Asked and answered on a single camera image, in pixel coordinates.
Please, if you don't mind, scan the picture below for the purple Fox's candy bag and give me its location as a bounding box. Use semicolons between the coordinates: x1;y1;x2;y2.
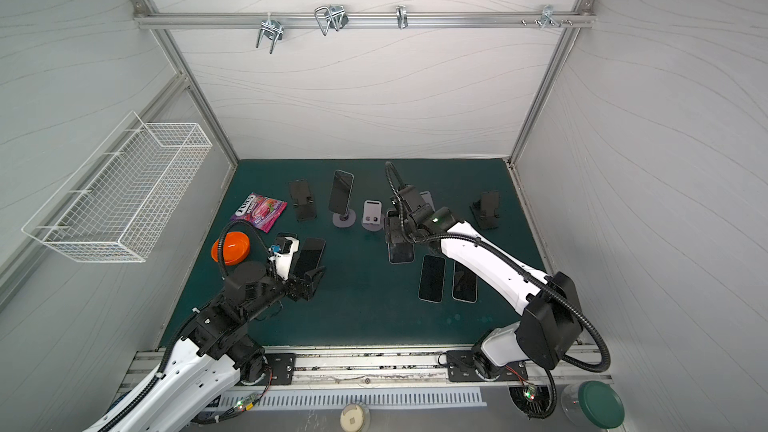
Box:
230;193;287;233

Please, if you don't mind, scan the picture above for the orange plastic bowl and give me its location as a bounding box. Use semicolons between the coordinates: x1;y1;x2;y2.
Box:
223;231;251;266

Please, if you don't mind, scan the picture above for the phone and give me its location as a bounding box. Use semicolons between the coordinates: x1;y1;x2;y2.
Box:
452;261;478;303
418;255;446;303
292;237;326;277
386;243;415;265
329;169;354;216

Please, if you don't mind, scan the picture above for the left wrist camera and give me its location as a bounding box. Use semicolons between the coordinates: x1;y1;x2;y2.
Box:
270;233;300;281

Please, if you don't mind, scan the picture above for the far right grey stand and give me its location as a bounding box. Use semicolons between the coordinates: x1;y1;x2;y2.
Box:
420;191;437;212

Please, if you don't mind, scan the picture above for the aluminium crossbar rail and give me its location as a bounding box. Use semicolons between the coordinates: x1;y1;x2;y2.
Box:
131;0;597;31

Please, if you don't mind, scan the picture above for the grey round stand base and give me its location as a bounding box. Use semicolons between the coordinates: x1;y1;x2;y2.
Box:
332;208;356;229

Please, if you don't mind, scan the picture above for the round white puck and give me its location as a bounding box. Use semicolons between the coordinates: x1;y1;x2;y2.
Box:
340;403;371;432

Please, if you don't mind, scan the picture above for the black folding phone stand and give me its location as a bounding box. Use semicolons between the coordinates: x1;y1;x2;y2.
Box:
289;179;317;222

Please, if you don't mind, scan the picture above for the green lid jar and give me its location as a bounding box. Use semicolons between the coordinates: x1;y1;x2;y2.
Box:
560;381;625;430

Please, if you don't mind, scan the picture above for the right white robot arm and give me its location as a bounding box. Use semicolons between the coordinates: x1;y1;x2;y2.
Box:
385;161;611;381

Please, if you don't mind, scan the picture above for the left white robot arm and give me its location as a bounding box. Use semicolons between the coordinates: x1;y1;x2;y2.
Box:
90;220;326;431

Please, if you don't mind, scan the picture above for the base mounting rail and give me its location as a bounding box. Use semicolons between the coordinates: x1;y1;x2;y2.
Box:
113;344;613;397

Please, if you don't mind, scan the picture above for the white wire basket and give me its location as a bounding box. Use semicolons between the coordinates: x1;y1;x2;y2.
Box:
21;112;212;263

